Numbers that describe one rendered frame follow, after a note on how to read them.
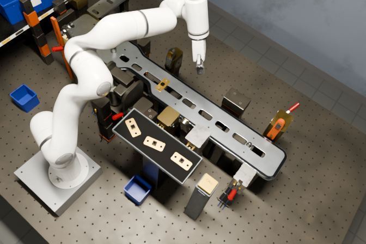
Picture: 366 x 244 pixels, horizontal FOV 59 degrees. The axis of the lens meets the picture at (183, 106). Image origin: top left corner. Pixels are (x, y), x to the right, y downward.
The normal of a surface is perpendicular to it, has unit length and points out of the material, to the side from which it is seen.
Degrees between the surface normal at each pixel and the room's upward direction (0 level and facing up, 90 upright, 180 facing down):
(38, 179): 1
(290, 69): 0
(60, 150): 59
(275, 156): 0
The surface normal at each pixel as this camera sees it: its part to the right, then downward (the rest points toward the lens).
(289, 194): 0.10, -0.51
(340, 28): -0.62, 0.64
